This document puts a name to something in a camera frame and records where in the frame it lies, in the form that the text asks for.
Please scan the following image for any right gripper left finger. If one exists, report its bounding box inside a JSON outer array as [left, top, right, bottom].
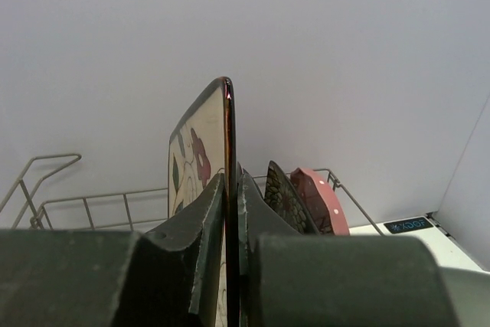
[[143, 173, 225, 326]]

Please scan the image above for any right XDOF label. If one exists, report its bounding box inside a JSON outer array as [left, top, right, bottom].
[[384, 217, 434, 234]]

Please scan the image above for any aluminium frame rail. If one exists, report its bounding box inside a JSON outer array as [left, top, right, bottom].
[[425, 212, 455, 240]]

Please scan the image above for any pink polka dot plate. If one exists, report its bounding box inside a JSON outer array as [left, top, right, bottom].
[[290, 168, 350, 236]]

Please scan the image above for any cream floral square plate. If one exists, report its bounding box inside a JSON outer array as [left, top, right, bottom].
[[167, 77, 240, 326]]

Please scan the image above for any grey wire dish rack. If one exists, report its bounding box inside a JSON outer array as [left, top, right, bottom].
[[0, 153, 386, 237]]

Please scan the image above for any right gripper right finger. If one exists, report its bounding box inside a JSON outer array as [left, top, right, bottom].
[[237, 172, 299, 326]]

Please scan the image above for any black floral square plate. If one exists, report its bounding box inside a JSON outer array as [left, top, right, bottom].
[[264, 161, 320, 235]]

